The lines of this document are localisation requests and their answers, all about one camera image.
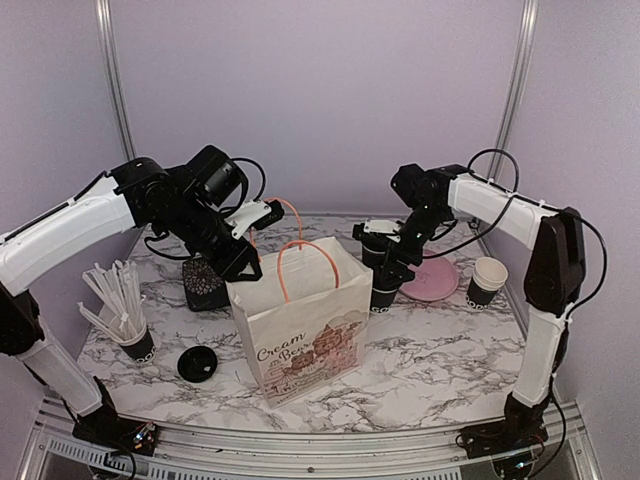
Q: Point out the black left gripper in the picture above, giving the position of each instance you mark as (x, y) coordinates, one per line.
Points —
(229, 265)

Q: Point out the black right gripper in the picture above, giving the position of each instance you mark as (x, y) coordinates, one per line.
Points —
(398, 252)

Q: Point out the white printed paper bag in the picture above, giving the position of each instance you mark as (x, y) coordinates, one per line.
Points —
(304, 323)

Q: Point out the stack of paper cups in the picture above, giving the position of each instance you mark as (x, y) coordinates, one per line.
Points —
(489, 276)

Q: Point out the black paper coffee cup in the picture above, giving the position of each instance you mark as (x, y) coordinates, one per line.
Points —
(370, 254)

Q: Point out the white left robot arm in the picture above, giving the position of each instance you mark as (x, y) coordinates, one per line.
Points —
(186, 201)

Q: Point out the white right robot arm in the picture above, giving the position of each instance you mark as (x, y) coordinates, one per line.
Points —
(552, 283)

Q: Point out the pink round plate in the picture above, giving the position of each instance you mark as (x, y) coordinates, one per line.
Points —
(434, 279)

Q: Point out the black floral square plate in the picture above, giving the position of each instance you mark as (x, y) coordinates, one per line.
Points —
(204, 289)

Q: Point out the stack of black lids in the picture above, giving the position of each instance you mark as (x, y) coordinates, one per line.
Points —
(197, 364)

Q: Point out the black cup holding straws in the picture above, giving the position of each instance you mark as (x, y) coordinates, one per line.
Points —
(141, 348)

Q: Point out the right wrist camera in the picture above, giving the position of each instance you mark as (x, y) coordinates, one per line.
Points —
(377, 229)

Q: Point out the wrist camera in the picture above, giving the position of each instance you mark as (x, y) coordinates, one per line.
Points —
(254, 214)
(377, 229)

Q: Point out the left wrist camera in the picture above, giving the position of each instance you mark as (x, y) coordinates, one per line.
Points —
(254, 214)

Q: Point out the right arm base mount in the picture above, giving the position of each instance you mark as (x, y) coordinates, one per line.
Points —
(521, 427)

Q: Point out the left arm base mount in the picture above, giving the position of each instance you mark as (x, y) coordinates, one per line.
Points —
(107, 428)

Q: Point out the front aluminium rail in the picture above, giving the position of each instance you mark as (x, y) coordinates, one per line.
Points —
(190, 452)

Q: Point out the left aluminium frame post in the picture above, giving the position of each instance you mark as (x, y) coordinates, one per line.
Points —
(107, 42)

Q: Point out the aluminium frame post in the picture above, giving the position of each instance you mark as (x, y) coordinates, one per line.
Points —
(107, 42)
(520, 68)

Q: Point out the right aluminium frame post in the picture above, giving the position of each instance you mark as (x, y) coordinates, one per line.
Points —
(520, 68)

